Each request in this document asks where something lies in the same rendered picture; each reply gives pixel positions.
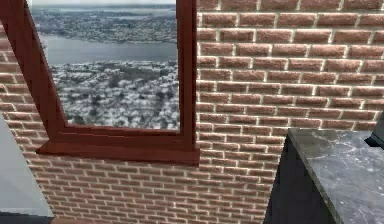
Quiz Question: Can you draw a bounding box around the black marble topped counter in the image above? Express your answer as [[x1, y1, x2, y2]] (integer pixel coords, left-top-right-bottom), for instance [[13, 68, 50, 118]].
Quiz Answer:
[[263, 127, 384, 224]]

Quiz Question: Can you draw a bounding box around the red framed window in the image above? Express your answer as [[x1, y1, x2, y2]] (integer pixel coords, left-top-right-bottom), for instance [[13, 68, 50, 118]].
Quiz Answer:
[[0, 0, 201, 167]]

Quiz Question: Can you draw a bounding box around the black appliance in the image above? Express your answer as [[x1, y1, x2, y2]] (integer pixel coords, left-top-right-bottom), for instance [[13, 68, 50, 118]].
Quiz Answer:
[[364, 111, 384, 150]]

